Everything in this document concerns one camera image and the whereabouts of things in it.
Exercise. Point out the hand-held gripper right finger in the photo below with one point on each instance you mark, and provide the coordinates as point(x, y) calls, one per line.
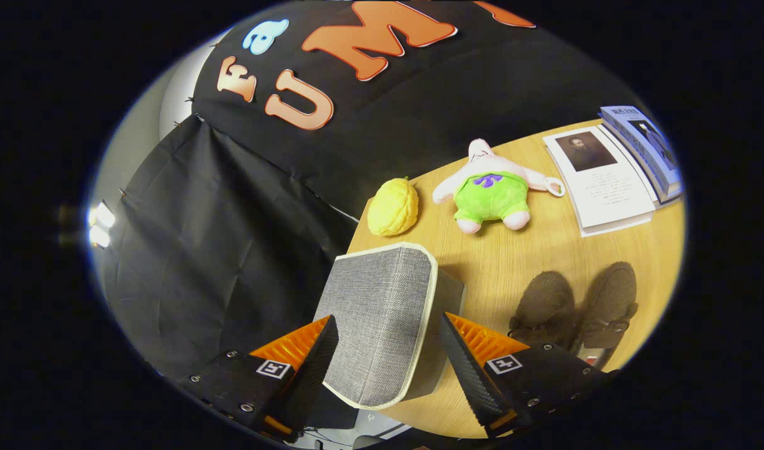
point(466, 369)

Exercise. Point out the pink starfish plush toy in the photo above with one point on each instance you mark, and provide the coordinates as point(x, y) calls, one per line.
point(491, 200)

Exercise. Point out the grey fabric storage box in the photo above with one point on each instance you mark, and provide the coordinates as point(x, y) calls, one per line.
point(382, 312)

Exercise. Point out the brown fuzzy shoe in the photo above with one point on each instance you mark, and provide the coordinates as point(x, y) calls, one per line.
point(544, 306)
point(610, 300)

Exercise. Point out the bright studio lamp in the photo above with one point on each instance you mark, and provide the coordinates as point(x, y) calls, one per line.
point(100, 225)

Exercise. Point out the white portrait book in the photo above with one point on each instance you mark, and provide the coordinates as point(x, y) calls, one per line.
point(607, 187)

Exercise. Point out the yellow plush toy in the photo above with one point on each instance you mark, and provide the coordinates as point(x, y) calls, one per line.
point(392, 207)

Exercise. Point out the blue cover book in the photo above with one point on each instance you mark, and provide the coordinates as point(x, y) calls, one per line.
point(648, 147)

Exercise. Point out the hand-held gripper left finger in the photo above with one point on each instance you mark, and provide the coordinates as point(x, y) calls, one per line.
point(310, 375)

